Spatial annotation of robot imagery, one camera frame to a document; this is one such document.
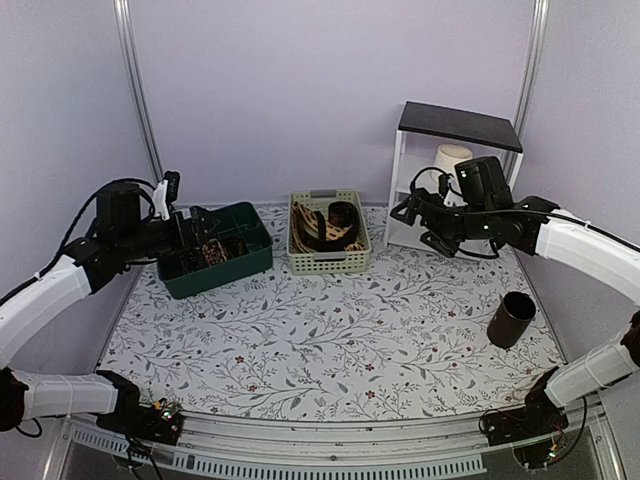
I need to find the tan black patterned tie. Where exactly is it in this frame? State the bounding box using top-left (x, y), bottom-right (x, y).
top-left (291, 200), bottom-right (365, 254)

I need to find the cream ceramic mug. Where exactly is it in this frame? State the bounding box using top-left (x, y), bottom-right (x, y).
top-left (434, 144), bottom-right (473, 175)

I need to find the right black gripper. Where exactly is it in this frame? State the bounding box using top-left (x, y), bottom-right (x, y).
top-left (391, 187), bottom-right (494, 257)

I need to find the dark brown cylinder cup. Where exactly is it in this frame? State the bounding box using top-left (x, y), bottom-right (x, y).
top-left (487, 291), bottom-right (536, 349)

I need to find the dark red patterned tie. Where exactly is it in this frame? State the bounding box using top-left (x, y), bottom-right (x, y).
top-left (304, 200), bottom-right (362, 253)

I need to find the left aluminium frame post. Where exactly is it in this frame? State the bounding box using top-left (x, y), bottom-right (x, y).
top-left (113, 0), bottom-right (163, 181)

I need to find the white shelf with black top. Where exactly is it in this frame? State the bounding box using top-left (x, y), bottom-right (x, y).
top-left (384, 100), bottom-right (524, 250)

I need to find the right aluminium frame post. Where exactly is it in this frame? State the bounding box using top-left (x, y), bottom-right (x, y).
top-left (512, 0), bottom-right (550, 144)

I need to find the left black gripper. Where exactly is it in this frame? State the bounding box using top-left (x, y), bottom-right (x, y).
top-left (118, 204), bottom-right (227, 261)

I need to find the floral white table mat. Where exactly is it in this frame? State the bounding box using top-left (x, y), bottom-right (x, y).
top-left (101, 206), bottom-right (562, 422)

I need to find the aluminium frame post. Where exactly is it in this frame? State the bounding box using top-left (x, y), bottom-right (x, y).
top-left (113, 0), bottom-right (163, 181)
top-left (512, 0), bottom-right (550, 144)

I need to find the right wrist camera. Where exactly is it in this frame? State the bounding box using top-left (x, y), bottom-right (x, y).
top-left (438, 173), bottom-right (463, 207)

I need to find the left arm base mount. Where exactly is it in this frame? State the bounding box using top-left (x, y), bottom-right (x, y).
top-left (96, 398), bottom-right (184, 446)

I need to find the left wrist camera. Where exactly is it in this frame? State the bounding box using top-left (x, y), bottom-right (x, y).
top-left (152, 171), bottom-right (181, 221)

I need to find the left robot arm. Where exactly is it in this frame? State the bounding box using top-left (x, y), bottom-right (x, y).
top-left (1, 172), bottom-right (219, 434)

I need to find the aluminium front rail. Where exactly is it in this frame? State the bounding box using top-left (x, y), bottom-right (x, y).
top-left (42, 395), bottom-right (632, 479)

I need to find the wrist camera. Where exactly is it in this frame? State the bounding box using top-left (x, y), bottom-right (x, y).
top-left (152, 171), bottom-right (181, 221)
top-left (438, 173), bottom-right (463, 207)

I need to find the tan patterned rolled tie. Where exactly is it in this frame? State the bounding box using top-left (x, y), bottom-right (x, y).
top-left (201, 239), bottom-right (228, 267)

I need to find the dark green divided organizer box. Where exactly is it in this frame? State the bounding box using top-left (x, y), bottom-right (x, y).
top-left (157, 202), bottom-right (273, 299)

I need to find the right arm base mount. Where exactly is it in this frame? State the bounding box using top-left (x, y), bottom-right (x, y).
top-left (479, 401), bottom-right (569, 446)

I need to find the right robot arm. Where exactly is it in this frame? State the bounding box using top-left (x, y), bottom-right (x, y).
top-left (389, 156), bottom-right (639, 436)

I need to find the black white dotted rolled tie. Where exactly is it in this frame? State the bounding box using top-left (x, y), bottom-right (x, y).
top-left (179, 248), bottom-right (207, 275)

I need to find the beige plastic slotted basket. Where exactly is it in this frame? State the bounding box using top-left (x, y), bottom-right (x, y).
top-left (287, 190), bottom-right (372, 275)

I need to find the dark brown rolled tie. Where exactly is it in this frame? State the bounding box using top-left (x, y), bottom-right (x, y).
top-left (223, 235), bottom-right (248, 259)

